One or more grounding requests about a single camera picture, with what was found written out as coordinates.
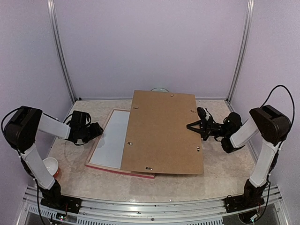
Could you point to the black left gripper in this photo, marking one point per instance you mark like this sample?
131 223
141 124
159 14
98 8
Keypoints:
96 131

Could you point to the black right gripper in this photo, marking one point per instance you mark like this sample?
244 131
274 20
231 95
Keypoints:
206 128

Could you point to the wooden picture frame red edge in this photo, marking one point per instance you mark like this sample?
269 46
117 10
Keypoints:
118 171

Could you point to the brown backing board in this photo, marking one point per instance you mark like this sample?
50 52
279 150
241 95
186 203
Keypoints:
157 139

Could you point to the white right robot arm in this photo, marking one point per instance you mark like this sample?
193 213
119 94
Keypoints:
233 134

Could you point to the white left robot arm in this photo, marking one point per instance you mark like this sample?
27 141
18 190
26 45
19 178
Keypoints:
30 132

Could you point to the green ceramic bowl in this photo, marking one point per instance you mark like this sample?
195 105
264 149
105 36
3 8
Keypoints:
160 90

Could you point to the white bowl orange outside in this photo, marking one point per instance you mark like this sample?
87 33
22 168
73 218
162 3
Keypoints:
52 166

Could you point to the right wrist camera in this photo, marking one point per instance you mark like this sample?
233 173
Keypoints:
203 113

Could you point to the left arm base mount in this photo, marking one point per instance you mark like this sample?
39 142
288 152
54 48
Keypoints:
62 202

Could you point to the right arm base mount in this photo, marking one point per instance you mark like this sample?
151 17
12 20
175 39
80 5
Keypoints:
243 201

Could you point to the left aluminium corner post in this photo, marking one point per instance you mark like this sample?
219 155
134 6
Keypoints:
59 49

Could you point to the aluminium corner post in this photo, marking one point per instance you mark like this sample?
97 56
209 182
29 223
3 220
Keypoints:
59 49
242 50

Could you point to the right aluminium corner post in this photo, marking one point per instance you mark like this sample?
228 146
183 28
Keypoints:
242 50

